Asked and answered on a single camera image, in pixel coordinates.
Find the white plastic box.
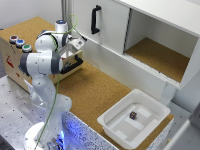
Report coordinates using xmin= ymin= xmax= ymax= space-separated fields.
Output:
xmin=96 ymin=88 xmax=172 ymax=150

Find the green cable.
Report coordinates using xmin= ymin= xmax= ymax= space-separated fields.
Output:
xmin=34 ymin=13 xmax=87 ymax=150

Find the purple block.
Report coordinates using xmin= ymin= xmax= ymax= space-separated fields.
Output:
xmin=129 ymin=111 xmax=138 ymax=120

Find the black door handle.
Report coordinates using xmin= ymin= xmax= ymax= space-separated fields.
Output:
xmin=90 ymin=4 xmax=102 ymax=36

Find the wooden drawer box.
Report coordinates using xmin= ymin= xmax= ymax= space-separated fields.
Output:
xmin=0 ymin=16 xmax=85 ymax=93

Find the white cabinet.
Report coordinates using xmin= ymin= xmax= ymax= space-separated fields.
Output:
xmin=61 ymin=0 xmax=200 ymax=108

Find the blue button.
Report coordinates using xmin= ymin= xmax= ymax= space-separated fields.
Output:
xmin=15 ymin=38 xmax=26 ymax=49

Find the green button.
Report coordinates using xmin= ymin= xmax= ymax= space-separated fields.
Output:
xmin=21 ymin=43 xmax=33 ymax=54

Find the white sliding door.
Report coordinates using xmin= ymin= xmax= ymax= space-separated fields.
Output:
xmin=72 ymin=0 xmax=131 ymax=56

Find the black drawer handle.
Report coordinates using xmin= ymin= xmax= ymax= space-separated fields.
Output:
xmin=59 ymin=54 xmax=85 ymax=75

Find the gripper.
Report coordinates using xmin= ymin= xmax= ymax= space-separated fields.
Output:
xmin=68 ymin=36 xmax=85 ymax=53

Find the red button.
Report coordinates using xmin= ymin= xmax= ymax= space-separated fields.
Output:
xmin=9 ymin=34 xmax=19 ymax=45

